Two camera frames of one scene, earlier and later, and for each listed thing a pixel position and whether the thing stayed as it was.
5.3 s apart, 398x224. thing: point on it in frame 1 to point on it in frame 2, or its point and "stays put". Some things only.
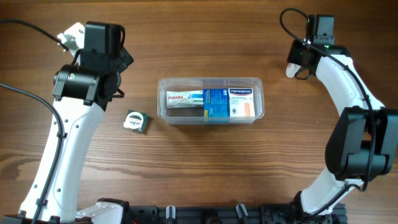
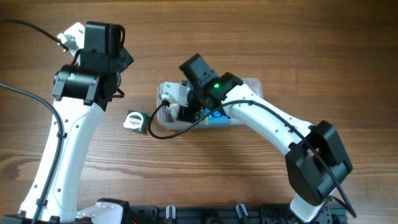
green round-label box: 136,121 stays put
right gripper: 296,57 to 188,114
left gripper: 125,59 stays put
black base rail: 252,213 stays put
